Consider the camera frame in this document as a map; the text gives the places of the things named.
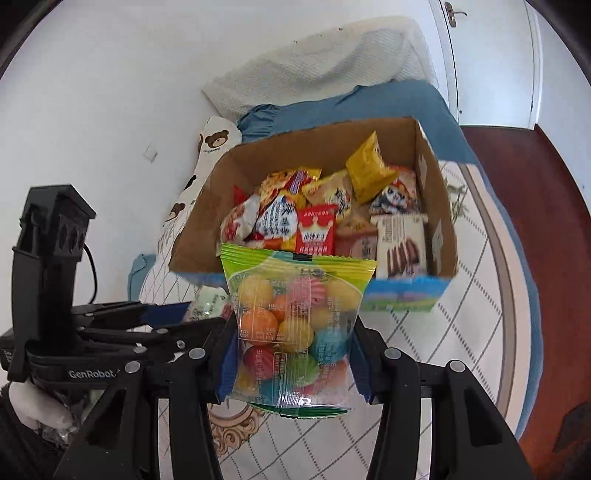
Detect blue blanket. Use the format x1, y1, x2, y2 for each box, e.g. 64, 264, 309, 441
236, 80, 481, 162

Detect beige snack packet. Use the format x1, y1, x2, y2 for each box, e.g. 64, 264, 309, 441
302, 170, 356, 222

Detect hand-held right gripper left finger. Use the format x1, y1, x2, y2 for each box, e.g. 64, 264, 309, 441
53, 318, 238, 480

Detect light blue cloth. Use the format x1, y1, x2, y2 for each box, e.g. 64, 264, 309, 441
128, 253, 160, 303

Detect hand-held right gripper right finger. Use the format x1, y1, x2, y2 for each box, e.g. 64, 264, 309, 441
348, 323, 536, 480

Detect clear packet of coloured candy balls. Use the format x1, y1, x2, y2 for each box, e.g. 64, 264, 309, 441
219, 242, 378, 418

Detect orange yellow snack packet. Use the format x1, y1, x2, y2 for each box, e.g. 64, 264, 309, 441
256, 167, 323, 199

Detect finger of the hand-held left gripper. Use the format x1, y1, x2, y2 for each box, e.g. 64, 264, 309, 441
71, 300, 194, 330
76, 318, 227, 358

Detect small red crown packet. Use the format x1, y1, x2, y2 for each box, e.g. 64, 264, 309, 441
295, 205, 338, 256

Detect pale green snack packet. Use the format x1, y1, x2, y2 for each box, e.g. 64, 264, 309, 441
185, 285, 232, 322

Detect cardboard box with blue print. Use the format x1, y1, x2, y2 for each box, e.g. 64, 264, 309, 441
168, 116, 459, 312

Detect bear print cloth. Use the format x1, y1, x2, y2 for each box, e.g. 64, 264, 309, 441
164, 116, 243, 241

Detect white wafer biscuit packet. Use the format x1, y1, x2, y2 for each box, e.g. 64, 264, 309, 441
375, 213, 429, 280

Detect metal door handle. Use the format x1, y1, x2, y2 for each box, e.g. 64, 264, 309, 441
444, 1, 468, 27

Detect orange panda seed packet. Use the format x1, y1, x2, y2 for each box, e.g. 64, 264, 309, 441
369, 168, 423, 215

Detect white textured pillow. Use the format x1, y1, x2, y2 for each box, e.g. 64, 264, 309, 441
201, 16, 439, 127

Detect orange red chip packet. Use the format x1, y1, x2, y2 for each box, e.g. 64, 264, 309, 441
221, 185, 262, 257

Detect white door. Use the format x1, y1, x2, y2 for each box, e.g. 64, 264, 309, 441
427, 0, 543, 130

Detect black cable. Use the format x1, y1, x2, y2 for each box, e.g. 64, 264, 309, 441
82, 244, 99, 303

